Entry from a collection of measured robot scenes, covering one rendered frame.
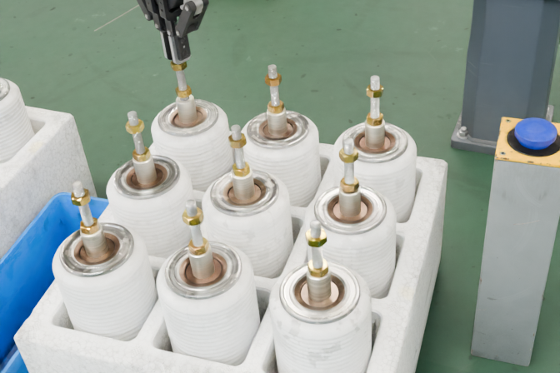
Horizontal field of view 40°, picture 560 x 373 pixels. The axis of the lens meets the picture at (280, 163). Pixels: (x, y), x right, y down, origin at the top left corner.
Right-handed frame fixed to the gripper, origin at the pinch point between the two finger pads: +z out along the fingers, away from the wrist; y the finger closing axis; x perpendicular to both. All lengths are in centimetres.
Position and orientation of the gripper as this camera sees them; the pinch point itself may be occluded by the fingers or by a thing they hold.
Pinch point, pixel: (175, 44)
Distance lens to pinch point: 92.0
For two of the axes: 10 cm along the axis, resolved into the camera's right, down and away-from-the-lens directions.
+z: 0.8, 7.8, 6.3
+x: 7.3, -4.7, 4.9
